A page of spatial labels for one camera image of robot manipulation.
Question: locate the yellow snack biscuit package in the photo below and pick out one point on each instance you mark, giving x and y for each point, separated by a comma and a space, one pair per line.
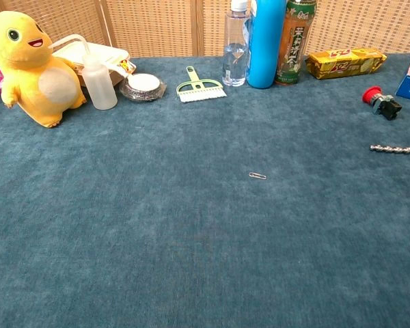
345, 63

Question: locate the blue table cloth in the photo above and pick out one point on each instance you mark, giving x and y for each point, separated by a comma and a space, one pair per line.
191, 212

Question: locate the green plastic brush scraper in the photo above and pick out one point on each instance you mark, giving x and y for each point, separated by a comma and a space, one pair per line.
200, 89

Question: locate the white squeeze wash bottle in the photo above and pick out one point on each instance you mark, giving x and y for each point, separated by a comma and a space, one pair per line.
99, 85

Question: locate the silver paper clip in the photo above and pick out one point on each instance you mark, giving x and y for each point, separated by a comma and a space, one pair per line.
257, 176

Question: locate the white takeout food container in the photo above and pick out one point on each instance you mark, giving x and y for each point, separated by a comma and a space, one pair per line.
102, 54

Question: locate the red emergency stop button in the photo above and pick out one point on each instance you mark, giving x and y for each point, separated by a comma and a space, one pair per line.
382, 100

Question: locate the red yellow sauce packet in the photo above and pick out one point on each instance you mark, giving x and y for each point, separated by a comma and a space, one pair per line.
127, 65

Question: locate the round tin with white lid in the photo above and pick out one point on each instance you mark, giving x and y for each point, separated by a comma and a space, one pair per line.
143, 85

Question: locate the blue cylindrical bottle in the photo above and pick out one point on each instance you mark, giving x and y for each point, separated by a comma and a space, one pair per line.
266, 44

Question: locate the woven rattan folding screen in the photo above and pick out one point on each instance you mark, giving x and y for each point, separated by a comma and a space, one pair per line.
157, 27

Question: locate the yellow plush dinosaur toy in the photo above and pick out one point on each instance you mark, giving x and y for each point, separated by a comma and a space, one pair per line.
27, 61

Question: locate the silver bead chain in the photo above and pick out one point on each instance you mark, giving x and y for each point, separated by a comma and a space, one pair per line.
394, 149

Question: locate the green tea drink bottle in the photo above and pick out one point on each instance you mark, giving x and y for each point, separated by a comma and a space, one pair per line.
294, 44

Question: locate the clear plastic water bottle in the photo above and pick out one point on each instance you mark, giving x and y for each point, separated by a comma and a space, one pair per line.
235, 48

